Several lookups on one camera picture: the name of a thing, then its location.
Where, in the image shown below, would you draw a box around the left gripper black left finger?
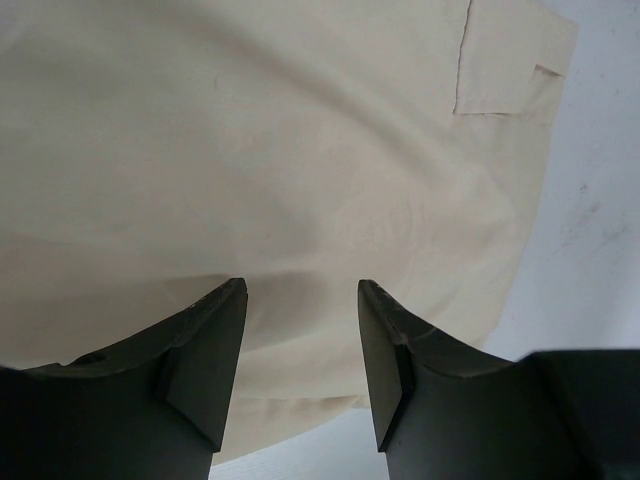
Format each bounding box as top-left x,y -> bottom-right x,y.
24,278 -> 248,452

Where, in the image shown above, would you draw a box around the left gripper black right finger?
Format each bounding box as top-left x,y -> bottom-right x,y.
357,278 -> 516,454

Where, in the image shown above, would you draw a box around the beige trousers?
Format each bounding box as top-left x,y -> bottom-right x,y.
1,1 -> 578,463

